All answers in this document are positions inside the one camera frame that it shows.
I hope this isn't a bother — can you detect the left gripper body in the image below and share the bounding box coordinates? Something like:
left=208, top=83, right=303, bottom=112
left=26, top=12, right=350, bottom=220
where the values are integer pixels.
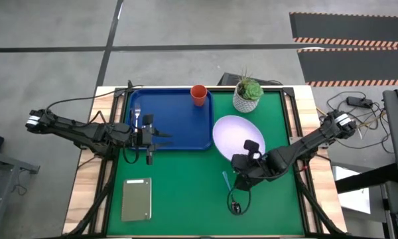
left=129, top=114, right=157, bottom=166

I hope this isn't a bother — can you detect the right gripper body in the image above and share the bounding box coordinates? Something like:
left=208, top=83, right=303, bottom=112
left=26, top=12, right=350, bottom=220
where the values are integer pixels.
left=243, top=139, right=279, bottom=180

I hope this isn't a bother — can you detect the spoon with blue handle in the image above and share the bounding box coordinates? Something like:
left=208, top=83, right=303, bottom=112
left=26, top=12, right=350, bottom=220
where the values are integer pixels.
left=222, top=171, right=241, bottom=215

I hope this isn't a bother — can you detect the silver metal fork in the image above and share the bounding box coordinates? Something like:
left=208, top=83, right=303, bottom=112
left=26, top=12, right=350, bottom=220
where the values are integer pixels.
left=134, top=102, right=142, bottom=129

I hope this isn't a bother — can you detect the lavender round plate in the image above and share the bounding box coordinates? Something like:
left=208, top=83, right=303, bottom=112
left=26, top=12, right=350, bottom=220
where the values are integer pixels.
left=212, top=115, right=267, bottom=162

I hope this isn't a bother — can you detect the orange plastic cup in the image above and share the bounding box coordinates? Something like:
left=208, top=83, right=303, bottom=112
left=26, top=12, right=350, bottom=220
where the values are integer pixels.
left=190, top=84, right=208, bottom=108

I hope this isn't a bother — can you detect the blue plastic tray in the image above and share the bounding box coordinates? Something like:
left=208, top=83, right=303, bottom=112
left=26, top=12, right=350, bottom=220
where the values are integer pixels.
left=127, top=88, right=216, bottom=152

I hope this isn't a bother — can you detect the green table mat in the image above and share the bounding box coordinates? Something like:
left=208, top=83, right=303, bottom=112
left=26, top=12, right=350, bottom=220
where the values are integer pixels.
left=106, top=91, right=305, bottom=236

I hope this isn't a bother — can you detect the succulent in white patterned pot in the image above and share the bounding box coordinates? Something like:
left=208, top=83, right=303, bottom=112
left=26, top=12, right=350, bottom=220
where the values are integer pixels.
left=232, top=68, right=265, bottom=114

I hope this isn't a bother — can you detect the wooden table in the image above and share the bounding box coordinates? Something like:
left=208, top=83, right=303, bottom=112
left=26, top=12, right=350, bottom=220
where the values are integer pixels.
left=62, top=85, right=348, bottom=237

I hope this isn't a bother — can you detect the black box behind table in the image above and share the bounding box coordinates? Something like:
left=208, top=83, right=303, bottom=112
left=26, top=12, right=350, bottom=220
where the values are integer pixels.
left=217, top=72, right=283, bottom=87

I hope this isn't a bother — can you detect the white paper sheet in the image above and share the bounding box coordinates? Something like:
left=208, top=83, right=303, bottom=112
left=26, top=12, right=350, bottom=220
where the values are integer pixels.
left=331, top=165, right=371, bottom=215

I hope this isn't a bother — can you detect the black bar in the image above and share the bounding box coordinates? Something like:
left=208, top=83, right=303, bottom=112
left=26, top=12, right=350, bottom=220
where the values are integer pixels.
left=334, top=162, right=398, bottom=195

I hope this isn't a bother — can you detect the black power adapter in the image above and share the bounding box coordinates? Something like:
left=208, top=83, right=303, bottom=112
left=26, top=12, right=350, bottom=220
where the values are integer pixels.
left=346, top=96, right=374, bottom=109

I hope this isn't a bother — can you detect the black hazard-striped floor mat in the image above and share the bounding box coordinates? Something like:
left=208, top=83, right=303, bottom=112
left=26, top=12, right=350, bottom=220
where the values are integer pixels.
left=297, top=47, right=398, bottom=88
left=289, top=11, right=398, bottom=50

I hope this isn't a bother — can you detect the grey metal desk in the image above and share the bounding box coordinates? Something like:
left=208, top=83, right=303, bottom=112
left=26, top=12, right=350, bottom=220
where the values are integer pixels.
left=0, top=149, right=40, bottom=230

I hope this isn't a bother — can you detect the right gripper cable loop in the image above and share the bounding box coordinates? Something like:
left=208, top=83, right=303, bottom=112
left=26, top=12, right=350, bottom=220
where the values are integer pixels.
left=226, top=187, right=252, bottom=216

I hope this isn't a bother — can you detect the gripper cable loop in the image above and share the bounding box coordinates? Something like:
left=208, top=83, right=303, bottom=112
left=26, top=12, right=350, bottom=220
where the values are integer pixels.
left=121, top=145, right=141, bottom=165
left=226, top=187, right=252, bottom=216

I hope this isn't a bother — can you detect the left gripper cable loop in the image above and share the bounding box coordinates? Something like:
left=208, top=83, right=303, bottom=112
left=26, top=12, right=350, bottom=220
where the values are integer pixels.
left=121, top=145, right=141, bottom=165

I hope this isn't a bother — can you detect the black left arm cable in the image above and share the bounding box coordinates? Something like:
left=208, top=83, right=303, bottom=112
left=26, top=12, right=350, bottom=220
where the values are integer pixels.
left=45, top=80, right=145, bottom=112

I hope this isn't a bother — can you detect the black floor cable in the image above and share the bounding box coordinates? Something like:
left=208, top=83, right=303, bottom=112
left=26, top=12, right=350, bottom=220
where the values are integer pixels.
left=326, top=91, right=395, bottom=155

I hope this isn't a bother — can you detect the yellow cable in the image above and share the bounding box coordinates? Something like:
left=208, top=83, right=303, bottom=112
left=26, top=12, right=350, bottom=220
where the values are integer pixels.
left=316, top=108, right=387, bottom=130

